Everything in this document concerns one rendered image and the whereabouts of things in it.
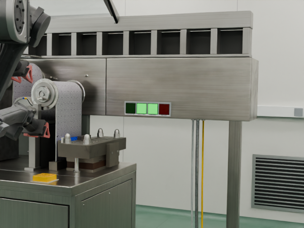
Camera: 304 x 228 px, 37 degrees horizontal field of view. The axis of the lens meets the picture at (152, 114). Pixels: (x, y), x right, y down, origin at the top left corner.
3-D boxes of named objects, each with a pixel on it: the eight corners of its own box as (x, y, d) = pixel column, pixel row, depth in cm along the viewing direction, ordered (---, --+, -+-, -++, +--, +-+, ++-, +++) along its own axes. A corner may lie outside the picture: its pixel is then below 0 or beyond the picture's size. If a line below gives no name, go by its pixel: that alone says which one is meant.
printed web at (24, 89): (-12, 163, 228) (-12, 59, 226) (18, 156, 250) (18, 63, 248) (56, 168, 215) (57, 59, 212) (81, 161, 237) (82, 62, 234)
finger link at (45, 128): (51, 144, 202) (41, 134, 194) (37, 143, 204) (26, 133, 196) (55, 130, 205) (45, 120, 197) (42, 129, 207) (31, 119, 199)
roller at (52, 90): (32, 106, 216) (32, 81, 215) (62, 105, 240) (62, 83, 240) (54, 106, 212) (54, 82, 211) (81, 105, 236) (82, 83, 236)
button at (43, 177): (32, 181, 187) (32, 175, 187) (42, 178, 193) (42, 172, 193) (47, 182, 184) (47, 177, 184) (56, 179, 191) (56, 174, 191)
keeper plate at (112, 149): (106, 167, 219) (106, 144, 218) (114, 163, 228) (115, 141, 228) (110, 167, 218) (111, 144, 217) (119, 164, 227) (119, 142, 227)
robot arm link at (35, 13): (24, 37, 122) (6, 26, 121) (33, 41, 132) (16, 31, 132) (40, 6, 121) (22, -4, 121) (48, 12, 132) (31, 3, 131)
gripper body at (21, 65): (24, 75, 193) (16, 63, 187) (4, 75, 196) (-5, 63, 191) (30, 64, 196) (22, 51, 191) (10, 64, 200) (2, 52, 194)
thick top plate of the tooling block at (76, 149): (58, 156, 209) (58, 143, 208) (98, 146, 246) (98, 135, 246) (89, 159, 203) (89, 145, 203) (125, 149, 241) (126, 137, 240)
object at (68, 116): (55, 144, 214) (55, 104, 213) (80, 139, 236) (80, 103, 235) (56, 144, 214) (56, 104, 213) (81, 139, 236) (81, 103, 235)
